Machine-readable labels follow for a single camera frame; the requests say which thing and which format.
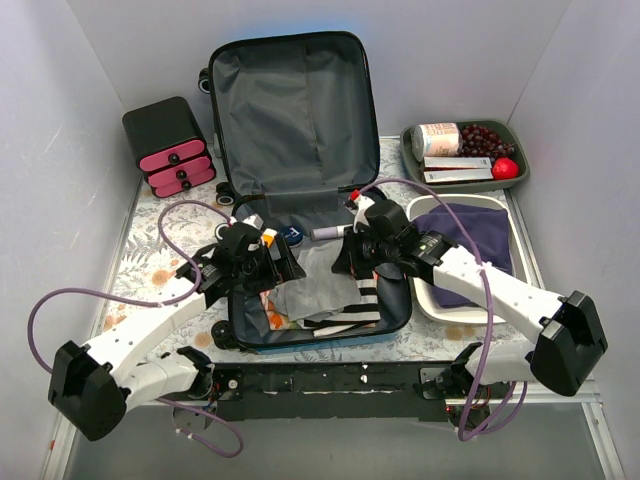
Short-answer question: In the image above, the upper white toothpaste box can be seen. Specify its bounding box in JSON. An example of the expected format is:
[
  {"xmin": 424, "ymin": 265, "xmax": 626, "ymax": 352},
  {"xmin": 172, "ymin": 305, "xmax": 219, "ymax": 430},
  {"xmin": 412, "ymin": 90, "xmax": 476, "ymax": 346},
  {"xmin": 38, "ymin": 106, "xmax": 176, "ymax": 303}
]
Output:
[{"xmin": 422, "ymin": 156, "xmax": 492, "ymax": 171}]

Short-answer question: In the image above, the dark green plastic tray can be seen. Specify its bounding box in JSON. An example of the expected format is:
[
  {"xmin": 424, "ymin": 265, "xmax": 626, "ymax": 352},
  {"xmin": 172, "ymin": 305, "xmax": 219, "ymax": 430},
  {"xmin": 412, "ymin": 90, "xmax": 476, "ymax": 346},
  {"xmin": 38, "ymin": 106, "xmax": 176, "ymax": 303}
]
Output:
[{"xmin": 400, "ymin": 119, "xmax": 530, "ymax": 194}]

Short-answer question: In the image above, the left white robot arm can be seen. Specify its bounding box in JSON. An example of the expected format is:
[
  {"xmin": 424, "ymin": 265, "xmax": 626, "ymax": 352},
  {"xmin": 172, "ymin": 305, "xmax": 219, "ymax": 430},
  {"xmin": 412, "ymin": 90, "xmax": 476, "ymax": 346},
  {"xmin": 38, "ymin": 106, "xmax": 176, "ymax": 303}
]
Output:
[{"xmin": 48, "ymin": 222, "xmax": 305, "ymax": 441}]

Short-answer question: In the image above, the grey cosmetic tube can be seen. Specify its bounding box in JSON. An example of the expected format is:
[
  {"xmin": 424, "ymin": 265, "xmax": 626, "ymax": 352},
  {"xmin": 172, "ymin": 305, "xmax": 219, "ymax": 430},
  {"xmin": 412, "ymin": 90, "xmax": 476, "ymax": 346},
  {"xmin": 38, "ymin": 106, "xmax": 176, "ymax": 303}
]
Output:
[{"xmin": 310, "ymin": 225, "xmax": 347, "ymax": 242}]

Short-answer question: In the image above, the grey garment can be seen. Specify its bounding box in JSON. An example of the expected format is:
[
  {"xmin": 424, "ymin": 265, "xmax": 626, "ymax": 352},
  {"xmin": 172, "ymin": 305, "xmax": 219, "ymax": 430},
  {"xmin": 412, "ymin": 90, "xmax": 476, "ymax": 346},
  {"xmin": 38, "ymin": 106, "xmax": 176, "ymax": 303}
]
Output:
[{"xmin": 268, "ymin": 241, "xmax": 361, "ymax": 321}]

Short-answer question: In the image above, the white toothpaste box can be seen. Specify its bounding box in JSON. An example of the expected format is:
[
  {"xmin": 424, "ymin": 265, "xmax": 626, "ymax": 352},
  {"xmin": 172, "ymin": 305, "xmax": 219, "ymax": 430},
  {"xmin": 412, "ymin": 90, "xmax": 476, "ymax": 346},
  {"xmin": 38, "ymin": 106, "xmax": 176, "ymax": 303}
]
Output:
[
  {"xmin": 422, "ymin": 156, "xmax": 492, "ymax": 171},
  {"xmin": 423, "ymin": 169, "xmax": 494, "ymax": 185}
]

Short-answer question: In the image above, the white pink tissue roll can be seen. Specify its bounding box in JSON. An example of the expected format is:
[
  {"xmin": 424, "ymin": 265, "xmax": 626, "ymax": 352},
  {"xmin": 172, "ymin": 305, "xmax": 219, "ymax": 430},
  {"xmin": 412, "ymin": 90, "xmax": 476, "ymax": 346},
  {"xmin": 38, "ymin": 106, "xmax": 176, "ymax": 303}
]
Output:
[{"xmin": 411, "ymin": 123, "xmax": 461, "ymax": 161}]

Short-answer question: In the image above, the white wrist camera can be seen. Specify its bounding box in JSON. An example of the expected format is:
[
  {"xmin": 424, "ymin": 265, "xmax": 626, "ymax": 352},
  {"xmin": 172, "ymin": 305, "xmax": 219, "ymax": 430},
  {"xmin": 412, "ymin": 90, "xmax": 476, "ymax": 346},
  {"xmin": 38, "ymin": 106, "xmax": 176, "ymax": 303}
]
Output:
[
  {"xmin": 231, "ymin": 214, "xmax": 264, "ymax": 230},
  {"xmin": 345, "ymin": 189, "xmax": 375, "ymax": 233}
]

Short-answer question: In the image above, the navy round cosmetic jar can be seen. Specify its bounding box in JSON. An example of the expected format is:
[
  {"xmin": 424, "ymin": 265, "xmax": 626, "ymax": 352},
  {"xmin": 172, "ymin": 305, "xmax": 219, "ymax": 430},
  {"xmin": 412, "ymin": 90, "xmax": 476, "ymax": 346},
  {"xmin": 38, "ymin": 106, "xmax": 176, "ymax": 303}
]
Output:
[{"xmin": 279, "ymin": 225, "xmax": 304, "ymax": 248}]

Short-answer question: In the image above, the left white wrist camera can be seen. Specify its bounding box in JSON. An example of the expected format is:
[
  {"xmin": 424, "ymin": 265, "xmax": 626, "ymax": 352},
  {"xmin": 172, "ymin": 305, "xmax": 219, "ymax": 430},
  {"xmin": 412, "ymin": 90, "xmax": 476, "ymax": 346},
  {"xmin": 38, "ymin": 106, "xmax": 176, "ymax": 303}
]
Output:
[{"xmin": 231, "ymin": 214, "xmax": 264, "ymax": 230}]

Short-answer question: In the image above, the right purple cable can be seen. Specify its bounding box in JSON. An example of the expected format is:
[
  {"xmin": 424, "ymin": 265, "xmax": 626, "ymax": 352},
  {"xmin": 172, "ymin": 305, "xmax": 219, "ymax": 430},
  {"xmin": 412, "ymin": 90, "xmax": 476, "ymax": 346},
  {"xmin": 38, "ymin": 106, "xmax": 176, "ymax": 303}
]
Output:
[{"xmin": 349, "ymin": 178, "xmax": 529, "ymax": 442}]

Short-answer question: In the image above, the blue fish-print kids suitcase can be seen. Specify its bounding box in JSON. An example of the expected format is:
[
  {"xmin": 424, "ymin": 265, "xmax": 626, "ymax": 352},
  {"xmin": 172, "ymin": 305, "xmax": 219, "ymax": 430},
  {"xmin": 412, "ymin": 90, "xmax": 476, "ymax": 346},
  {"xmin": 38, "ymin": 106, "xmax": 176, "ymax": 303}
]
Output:
[{"xmin": 196, "ymin": 30, "xmax": 415, "ymax": 354}]

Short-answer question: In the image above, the red apple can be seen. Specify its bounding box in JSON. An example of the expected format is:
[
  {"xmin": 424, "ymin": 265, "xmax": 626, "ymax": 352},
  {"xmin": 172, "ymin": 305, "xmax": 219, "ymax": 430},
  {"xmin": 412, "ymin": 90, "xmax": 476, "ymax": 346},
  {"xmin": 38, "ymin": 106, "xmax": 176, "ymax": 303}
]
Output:
[{"xmin": 491, "ymin": 157, "xmax": 519, "ymax": 180}]

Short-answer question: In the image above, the black pink mini drawer chest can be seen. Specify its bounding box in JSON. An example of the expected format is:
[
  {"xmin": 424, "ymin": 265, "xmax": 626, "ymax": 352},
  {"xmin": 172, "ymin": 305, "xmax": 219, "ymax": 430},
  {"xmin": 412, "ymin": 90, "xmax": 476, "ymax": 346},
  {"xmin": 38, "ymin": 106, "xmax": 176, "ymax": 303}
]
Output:
[{"xmin": 122, "ymin": 96, "xmax": 216, "ymax": 198}]

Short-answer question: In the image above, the white floral cloth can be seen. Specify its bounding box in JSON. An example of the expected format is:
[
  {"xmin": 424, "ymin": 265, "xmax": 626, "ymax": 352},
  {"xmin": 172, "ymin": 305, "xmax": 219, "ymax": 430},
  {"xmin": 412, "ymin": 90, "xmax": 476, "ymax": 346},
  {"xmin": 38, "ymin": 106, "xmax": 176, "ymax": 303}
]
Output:
[{"xmin": 260, "ymin": 291, "xmax": 302, "ymax": 331}]

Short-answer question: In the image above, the lower white toothpaste box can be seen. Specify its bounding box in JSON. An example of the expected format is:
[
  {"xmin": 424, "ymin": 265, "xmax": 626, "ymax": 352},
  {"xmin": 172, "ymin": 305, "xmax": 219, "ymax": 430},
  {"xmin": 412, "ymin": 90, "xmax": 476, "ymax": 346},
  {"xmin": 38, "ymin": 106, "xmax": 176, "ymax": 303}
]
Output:
[{"xmin": 423, "ymin": 169, "xmax": 494, "ymax": 185}]

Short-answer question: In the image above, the orange tube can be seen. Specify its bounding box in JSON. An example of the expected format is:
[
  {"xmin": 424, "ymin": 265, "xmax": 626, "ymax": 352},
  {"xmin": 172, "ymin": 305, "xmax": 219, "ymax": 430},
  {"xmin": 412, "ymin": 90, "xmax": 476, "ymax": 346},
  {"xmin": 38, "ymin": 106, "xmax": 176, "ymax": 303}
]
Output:
[{"xmin": 261, "ymin": 228, "xmax": 278, "ymax": 248}]

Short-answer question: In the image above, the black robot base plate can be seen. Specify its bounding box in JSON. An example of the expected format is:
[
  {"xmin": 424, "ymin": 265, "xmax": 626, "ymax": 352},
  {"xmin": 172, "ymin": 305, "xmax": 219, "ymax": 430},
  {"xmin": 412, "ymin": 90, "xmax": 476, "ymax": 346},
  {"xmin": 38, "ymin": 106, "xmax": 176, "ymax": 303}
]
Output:
[{"xmin": 154, "ymin": 360, "xmax": 514, "ymax": 435}]

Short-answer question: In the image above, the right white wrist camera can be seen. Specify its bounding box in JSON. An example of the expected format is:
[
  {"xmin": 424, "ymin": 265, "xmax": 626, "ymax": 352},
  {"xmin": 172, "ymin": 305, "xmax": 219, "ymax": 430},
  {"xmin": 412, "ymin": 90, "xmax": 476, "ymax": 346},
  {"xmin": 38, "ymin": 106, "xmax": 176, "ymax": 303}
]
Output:
[{"xmin": 345, "ymin": 189, "xmax": 375, "ymax": 233}]

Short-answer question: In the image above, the black white striped garment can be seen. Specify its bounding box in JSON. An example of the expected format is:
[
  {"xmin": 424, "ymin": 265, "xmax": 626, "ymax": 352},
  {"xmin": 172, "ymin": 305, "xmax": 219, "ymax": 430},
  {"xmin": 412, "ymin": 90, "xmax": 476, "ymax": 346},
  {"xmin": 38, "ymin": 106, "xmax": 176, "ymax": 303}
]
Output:
[{"xmin": 296, "ymin": 273, "xmax": 381, "ymax": 338}]

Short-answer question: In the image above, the floral patterned table mat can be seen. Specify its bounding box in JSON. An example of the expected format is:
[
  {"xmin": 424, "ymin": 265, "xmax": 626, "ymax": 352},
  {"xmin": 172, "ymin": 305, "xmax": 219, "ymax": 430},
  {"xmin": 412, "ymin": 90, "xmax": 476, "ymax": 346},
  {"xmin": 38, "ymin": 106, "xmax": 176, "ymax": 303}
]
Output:
[{"xmin": 94, "ymin": 137, "xmax": 542, "ymax": 363}]

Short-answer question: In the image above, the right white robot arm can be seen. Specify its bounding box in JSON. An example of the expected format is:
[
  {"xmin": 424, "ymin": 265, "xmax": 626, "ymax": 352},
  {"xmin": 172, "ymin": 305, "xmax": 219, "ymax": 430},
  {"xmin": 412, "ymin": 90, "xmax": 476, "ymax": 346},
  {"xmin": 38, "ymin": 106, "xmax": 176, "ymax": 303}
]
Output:
[{"xmin": 332, "ymin": 193, "xmax": 608, "ymax": 398}]

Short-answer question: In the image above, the dark red grape bunch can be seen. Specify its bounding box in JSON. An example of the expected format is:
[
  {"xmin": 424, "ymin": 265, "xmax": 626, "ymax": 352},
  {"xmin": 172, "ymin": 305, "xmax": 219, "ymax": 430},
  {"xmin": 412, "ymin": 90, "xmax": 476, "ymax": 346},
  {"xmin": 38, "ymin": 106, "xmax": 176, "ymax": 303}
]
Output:
[{"xmin": 457, "ymin": 123, "xmax": 516, "ymax": 161}]

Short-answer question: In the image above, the white plastic basin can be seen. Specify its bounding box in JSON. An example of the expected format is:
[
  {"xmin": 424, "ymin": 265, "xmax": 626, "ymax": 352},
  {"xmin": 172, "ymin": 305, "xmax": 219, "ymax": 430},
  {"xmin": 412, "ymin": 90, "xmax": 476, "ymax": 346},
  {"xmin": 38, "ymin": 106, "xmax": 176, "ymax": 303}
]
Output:
[{"xmin": 406, "ymin": 191, "xmax": 533, "ymax": 326}]

